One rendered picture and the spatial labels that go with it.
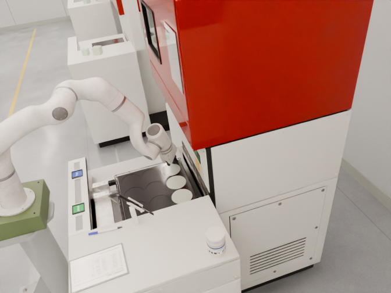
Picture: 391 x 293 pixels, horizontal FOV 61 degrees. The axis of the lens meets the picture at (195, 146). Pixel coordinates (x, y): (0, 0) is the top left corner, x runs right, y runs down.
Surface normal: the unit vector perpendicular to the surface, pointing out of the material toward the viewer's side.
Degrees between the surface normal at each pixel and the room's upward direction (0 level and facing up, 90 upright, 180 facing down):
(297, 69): 90
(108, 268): 0
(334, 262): 0
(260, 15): 90
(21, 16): 90
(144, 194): 0
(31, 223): 90
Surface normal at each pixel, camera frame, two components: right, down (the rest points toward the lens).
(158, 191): -0.10, -0.80
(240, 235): 0.30, 0.54
